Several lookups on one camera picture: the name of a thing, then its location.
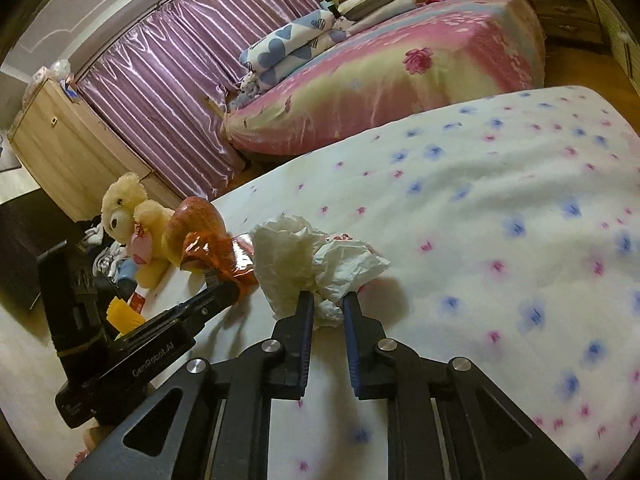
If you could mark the wooden nightstand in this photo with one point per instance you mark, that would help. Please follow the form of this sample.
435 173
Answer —
567 17

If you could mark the orange foil wrapper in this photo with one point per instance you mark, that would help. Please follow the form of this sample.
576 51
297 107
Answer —
220 255

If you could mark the white floral blanket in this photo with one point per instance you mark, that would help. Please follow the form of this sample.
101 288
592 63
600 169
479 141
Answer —
475 235

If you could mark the white tissue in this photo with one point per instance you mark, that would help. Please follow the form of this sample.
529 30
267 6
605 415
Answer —
300 260

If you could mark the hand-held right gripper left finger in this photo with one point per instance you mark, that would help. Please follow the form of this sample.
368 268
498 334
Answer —
308 350

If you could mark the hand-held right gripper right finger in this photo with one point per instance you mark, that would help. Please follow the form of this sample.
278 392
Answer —
350 345

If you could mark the bed with pink floral sheet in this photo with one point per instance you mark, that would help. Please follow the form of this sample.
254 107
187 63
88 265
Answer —
400 70

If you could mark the cream plush bear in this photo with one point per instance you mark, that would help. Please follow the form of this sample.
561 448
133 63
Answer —
127 220

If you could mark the clear plastic bag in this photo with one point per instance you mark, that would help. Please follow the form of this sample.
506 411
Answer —
60 72

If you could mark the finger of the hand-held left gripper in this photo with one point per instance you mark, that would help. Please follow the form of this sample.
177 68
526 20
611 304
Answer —
210 302

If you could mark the red yellow apple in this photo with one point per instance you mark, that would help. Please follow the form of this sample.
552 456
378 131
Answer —
192 227

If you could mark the red and white box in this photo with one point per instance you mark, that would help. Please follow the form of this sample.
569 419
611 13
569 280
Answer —
137 300

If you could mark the purple satin curtains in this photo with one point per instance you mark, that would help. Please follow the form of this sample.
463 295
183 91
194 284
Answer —
175 75

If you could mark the blue heart print quilt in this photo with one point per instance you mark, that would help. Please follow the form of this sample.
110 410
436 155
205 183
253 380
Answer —
285 47

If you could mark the light wooden cabinet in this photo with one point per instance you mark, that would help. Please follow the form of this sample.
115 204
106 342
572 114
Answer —
65 150

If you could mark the pile of clothes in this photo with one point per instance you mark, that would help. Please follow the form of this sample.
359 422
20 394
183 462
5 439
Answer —
107 255

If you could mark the yellow ridged packet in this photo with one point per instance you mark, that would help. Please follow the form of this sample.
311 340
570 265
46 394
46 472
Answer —
125 317

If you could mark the striped white pillows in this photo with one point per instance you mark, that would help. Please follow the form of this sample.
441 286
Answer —
375 5

